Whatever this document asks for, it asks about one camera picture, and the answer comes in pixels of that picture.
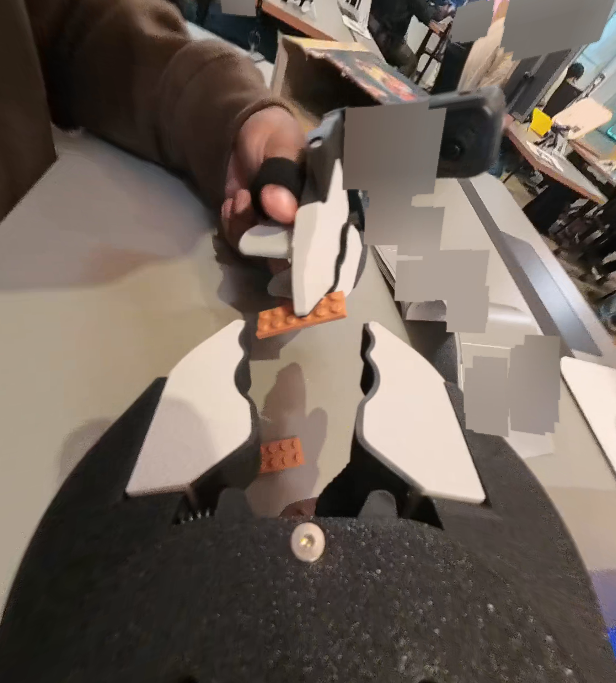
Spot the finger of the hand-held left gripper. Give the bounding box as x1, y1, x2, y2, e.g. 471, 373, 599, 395
333, 228, 369, 297
290, 160, 351, 317

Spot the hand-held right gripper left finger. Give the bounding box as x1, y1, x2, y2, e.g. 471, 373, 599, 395
124, 319, 262, 498

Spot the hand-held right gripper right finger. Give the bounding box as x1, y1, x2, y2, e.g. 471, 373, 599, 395
355, 320, 487, 505

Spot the colourful printed box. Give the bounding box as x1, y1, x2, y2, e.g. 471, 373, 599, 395
272, 33, 430, 131

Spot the brown long plate brick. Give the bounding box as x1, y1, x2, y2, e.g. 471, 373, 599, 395
256, 291, 348, 339

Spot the brown short plate brick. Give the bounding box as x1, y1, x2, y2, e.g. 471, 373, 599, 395
259, 436, 307, 474

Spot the grey instruction booklet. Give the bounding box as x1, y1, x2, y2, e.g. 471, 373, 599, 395
371, 243, 562, 460

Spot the person's left forearm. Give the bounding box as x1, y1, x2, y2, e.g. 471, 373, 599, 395
25, 0, 298, 214

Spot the grey desk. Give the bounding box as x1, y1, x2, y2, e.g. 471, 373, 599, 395
0, 125, 616, 683

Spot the wooden office desk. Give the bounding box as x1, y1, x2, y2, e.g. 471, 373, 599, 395
502, 120, 607, 206

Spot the person's left hand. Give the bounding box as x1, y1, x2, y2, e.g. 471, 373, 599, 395
220, 108, 310, 247

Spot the black tablet on pole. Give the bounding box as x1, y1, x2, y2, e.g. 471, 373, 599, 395
506, 49, 572, 123

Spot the small wooden panel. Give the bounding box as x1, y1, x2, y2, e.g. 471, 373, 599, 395
553, 99, 614, 139

